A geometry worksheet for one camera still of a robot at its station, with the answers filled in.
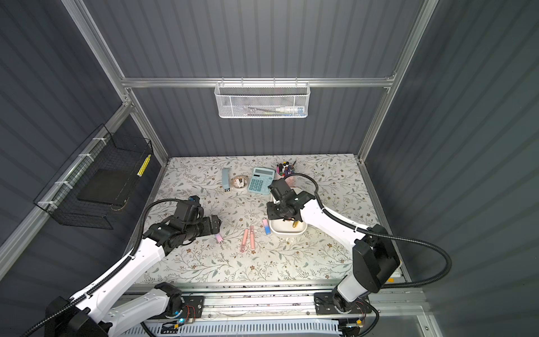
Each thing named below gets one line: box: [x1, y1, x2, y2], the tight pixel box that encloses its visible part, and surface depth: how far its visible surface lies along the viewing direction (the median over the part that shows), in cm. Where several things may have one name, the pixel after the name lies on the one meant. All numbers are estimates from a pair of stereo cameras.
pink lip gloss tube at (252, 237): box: [249, 225, 256, 250], surface depth 91 cm
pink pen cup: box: [275, 160, 297, 187], surface depth 101 cm
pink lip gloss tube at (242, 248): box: [240, 228, 249, 254], surface depth 90 cm
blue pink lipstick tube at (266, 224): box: [261, 217, 272, 236], surface depth 95 cm
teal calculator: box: [247, 167, 276, 195], surface depth 111 cm
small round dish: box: [230, 174, 249, 189], surface depth 110 cm
